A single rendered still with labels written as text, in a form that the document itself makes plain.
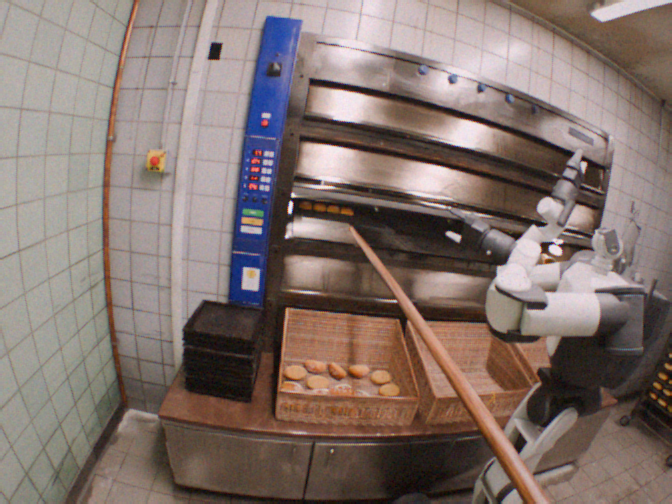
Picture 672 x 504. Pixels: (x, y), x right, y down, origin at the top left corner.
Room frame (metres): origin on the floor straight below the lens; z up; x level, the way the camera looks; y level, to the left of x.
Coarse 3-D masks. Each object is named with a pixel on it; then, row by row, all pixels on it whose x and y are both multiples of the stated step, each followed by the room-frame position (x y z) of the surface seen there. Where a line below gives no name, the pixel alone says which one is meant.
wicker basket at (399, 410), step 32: (288, 320) 1.42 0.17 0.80; (320, 320) 1.44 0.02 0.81; (352, 320) 1.46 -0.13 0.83; (384, 320) 1.49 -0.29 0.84; (288, 352) 1.38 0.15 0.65; (320, 352) 1.41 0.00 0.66; (352, 352) 1.43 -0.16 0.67; (384, 352) 1.45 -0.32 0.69; (352, 384) 1.29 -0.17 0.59; (384, 384) 1.32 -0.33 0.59; (416, 384) 1.11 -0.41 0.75; (288, 416) 0.98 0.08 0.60; (320, 416) 0.99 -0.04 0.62; (352, 416) 1.01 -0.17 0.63; (384, 416) 1.03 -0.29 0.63
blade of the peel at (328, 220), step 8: (304, 216) 2.08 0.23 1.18; (312, 216) 2.12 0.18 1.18; (320, 216) 2.17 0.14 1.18; (328, 216) 2.22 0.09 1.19; (336, 216) 2.28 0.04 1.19; (328, 224) 1.92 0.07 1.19; (336, 224) 1.92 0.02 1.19; (344, 224) 1.93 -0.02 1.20; (360, 224) 2.12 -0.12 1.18; (368, 224) 2.17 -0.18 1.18; (376, 224) 2.22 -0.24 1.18; (384, 232) 1.97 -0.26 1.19; (392, 232) 1.97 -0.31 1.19
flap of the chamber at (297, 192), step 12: (300, 192) 1.31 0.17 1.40; (312, 192) 1.32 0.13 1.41; (324, 192) 1.33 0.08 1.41; (348, 204) 1.51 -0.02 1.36; (360, 204) 1.42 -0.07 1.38; (372, 204) 1.35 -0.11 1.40; (384, 204) 1.36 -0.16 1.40; (396, 204) 1.37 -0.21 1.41; (432, 216) 1.49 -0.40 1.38; (444, 216) 1.40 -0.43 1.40; (492, 228) 1.60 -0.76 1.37; (504, 228) 1.47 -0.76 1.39; (516, 228) 1.46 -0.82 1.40; (528, 228) 1.48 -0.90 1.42; (564, 240) 1.51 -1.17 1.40; (576, 240) 1.53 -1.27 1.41
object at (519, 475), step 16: (368, 256) 1.31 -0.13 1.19; (384, 272) 1.08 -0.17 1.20; (400, 304) 0.85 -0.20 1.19; (416, 320) 0.74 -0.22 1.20; (432, 336) 0.65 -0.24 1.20; (432, 352) 0.61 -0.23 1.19; (448, 368) 0.53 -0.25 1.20; (464, 384) 0.48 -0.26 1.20; (464, 400) 0.44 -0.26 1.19; (480, 400) 0.43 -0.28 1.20; (480, 416) 0.39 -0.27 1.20; (480, 432) 0.37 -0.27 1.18; (496, 432) 0.35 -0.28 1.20; (496, 448) 0.32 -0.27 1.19; (512, 448) 0.31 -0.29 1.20; (512, 464) 0.28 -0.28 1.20; (512, 480) 0.26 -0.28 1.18; (528, 480) 0.25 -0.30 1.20; (528, 496) 0.23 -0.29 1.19; (544, 496) 0.22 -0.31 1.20
